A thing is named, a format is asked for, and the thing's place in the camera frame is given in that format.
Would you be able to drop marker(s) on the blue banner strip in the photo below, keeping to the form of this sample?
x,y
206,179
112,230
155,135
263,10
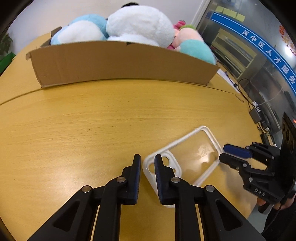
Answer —
x,y
254,39

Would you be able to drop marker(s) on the cardboard box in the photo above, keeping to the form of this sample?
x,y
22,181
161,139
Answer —
x,y
115,62

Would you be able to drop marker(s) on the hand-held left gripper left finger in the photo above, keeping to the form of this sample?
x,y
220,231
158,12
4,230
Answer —
x,y
137,178

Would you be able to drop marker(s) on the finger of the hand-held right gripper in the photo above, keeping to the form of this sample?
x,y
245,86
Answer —
x,y
235,150
231,161

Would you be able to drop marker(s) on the black power adapter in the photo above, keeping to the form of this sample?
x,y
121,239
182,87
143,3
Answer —
x,y
255,115

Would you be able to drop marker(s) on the black electronic box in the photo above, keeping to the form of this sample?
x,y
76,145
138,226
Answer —
x,y
269,125

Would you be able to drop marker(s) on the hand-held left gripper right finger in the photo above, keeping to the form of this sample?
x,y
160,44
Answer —
x,y
159,180

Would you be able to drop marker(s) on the yellow shelf unit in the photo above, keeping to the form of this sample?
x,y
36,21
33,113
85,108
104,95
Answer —
x,y
233,51

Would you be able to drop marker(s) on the white clear phone case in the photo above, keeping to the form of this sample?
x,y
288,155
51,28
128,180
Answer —
x,y
178,172

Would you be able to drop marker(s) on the pastel pink and teal plush toy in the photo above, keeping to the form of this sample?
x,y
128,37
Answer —
x,y
194,48

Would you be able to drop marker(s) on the person's right hand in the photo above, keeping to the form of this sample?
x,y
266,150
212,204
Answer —
x,y
261,201

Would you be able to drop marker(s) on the blue and white plush toy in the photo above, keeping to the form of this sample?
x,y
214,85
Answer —
x,y
92,22

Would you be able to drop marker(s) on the white paper sheet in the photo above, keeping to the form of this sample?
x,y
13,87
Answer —
x,y
226,80

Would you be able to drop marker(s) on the person's right forearm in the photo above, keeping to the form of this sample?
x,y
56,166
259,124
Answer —
x,y
282,222

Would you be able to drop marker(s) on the round festive window sticker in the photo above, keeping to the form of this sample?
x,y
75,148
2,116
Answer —
x,y
289,39

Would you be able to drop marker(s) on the yellow sticky note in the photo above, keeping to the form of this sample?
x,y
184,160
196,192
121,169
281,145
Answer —
x,y
240,17
233,13
226,11
219,8

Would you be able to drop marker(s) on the green planter box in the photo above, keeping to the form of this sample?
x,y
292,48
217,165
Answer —
x,y
5,62

